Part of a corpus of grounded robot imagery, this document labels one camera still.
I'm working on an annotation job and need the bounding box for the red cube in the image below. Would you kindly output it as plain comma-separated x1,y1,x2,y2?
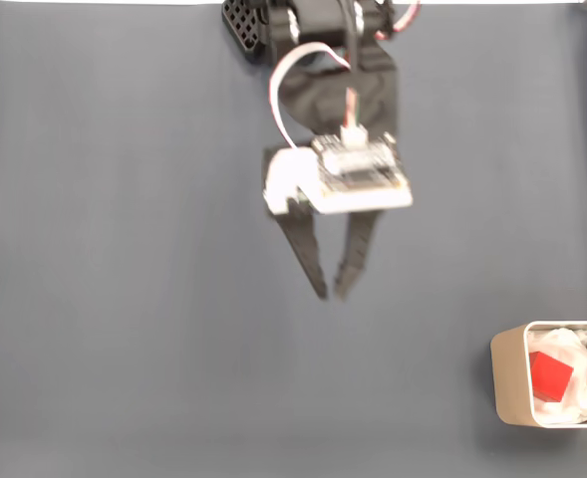
527,351,575,402

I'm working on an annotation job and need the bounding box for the beige plastic box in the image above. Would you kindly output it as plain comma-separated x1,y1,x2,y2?
489,321,587,429

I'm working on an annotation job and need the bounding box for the blue-grey table mat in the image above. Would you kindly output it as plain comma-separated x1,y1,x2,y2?
0,3,587,478

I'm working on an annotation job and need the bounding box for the white crumpled tissue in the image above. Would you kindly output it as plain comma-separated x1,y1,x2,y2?
526,326,587,425

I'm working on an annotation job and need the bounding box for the white-mounted camera board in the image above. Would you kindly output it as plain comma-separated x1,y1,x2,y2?
263,131,415,216

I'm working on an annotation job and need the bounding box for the red-white servo wire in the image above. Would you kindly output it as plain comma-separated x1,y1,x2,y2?
375,0,422,41
267,42,352,150

